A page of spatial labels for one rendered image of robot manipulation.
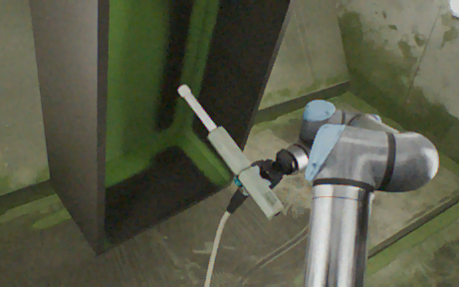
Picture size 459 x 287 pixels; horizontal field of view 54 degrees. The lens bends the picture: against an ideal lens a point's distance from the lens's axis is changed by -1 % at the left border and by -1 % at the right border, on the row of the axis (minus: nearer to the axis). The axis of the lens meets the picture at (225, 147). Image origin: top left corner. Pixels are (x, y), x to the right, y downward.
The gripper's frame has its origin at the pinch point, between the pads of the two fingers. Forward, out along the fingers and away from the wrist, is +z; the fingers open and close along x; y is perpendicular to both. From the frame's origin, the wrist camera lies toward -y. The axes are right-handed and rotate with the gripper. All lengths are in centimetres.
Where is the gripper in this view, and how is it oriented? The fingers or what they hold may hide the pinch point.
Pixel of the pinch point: (245, 185)
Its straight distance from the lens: 133.4
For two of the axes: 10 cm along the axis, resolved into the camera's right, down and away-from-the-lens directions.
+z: -7.4, 3.6, -5.7
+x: -5.8, -7.7, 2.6
